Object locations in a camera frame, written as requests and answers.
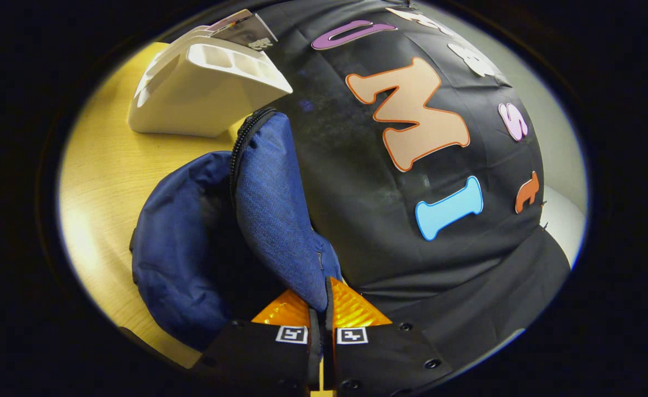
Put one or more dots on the grey book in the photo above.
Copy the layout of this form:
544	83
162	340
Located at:
246	30

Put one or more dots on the white plastic bookshelf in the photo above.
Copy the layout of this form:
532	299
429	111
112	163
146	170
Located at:
191	99

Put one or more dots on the blue schoolbag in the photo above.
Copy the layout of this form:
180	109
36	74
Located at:
175	248

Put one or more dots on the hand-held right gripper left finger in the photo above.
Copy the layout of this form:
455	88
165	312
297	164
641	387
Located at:
257	358

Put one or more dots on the black backdrop cloth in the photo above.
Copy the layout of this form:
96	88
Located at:
368	231

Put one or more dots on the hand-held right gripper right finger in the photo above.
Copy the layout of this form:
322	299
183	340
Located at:
379	358

